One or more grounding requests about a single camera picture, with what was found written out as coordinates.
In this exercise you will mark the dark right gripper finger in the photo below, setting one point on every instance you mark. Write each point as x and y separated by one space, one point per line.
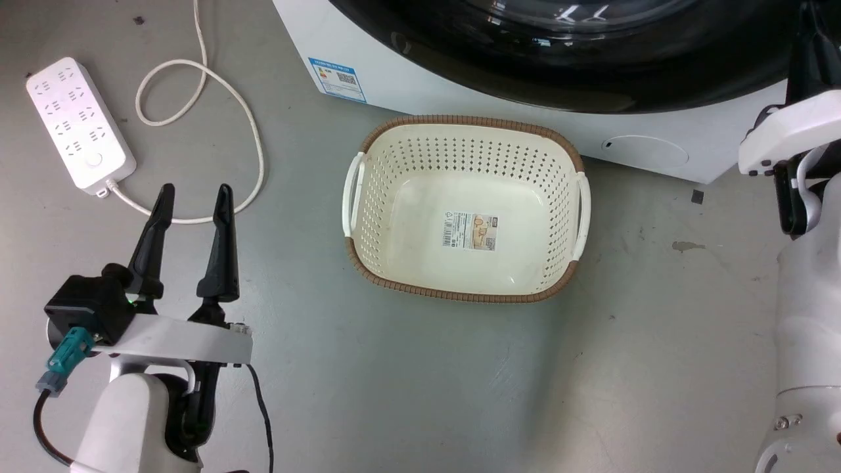
813 52

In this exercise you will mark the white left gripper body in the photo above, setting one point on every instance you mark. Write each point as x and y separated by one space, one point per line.
177 340

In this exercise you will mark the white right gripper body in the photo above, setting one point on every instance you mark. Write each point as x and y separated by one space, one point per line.
788 135

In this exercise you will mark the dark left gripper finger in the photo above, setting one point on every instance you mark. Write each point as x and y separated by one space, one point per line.
221 249
152 236

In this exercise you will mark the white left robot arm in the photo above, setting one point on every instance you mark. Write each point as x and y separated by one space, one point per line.
125 427

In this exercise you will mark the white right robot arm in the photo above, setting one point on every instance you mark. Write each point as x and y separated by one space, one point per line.
811 328

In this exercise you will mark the black round washing machine door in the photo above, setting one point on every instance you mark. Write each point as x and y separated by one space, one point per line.
578 52

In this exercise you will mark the white washing machine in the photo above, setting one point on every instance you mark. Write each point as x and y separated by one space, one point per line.
407 72

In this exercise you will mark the white power strip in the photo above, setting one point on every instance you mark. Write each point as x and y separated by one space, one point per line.
79 125

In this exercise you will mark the blue energy label sticker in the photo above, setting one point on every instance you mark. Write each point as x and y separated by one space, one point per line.
338 79

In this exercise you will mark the cream laundry basket brown rim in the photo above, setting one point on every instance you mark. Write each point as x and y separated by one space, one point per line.
466 210

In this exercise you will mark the paper label sticker in basket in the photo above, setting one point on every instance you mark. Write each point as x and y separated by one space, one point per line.
470 230

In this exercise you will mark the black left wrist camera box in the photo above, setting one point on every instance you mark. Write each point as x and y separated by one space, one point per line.
89 309

